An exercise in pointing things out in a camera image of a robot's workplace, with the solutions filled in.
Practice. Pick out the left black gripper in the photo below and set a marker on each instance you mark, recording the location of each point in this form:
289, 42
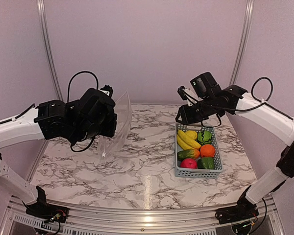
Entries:
110, 130

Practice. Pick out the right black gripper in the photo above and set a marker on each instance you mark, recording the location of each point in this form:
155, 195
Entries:
187, 118

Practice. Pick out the yellow toy lemon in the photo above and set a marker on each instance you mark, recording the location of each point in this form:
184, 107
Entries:
192, 134

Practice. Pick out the clear zip top bag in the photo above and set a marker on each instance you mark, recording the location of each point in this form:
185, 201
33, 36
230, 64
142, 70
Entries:
110, 146

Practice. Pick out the yellow toy banana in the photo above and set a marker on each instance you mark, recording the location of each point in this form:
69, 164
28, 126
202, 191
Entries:
186, 142

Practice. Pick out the grey plastic basket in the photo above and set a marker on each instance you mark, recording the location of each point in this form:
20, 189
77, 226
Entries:
198, 173

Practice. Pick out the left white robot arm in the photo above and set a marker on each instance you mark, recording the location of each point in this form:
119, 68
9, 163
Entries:
49, 120

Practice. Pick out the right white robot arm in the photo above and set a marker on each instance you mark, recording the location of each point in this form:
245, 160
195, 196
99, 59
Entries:
238, 101

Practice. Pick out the green toy cabbage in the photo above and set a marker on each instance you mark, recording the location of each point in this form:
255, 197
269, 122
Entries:
204, 137

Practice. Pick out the orange toy orange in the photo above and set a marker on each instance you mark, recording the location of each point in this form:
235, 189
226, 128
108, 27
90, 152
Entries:
207, 150

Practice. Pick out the green orange toy cucumber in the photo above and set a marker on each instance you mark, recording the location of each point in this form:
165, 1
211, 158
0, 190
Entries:
189, 153

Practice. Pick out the red toy apple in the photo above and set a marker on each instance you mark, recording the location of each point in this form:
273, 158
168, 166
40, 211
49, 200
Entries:
189, 163

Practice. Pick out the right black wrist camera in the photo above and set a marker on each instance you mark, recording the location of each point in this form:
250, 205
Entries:
204, 87

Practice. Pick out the right aluminium frame post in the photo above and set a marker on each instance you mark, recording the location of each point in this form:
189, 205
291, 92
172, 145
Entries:
247, 22

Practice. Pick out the aluminium frame post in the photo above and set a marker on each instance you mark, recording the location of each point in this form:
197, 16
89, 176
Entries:
247, 22
47, 45

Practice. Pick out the left aluminium frame post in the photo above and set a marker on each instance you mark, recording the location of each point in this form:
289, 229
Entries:
47, 45

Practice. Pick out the front aluminium rail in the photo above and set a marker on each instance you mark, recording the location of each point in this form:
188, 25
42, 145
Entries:
87, 220

